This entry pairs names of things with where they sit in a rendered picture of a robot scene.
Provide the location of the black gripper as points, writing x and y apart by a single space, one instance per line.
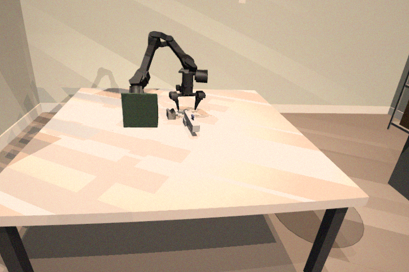
187 90

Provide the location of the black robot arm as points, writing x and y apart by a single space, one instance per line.
141 77

